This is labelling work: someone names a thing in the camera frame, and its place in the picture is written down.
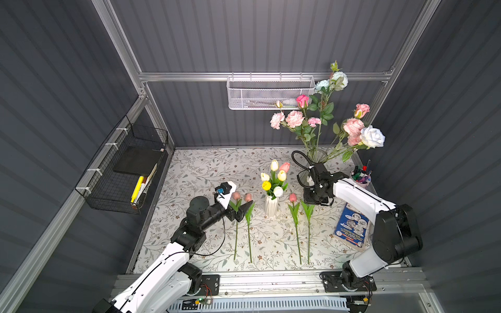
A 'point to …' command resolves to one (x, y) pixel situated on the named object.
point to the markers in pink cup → (363, 169)
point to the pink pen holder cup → (363, 178)
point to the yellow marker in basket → (137, 188)
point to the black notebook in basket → (138, 160)
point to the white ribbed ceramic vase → (271, 207)
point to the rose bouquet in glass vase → (321, 140)
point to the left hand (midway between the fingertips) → (244, 196)
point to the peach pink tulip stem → (250, 242)
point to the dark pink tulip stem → (295, 212)
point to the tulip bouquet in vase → (275, 184)
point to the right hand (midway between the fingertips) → (309, 200)
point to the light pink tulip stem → (235, 236)
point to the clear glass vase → (314, 156)
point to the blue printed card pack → (352, 227)
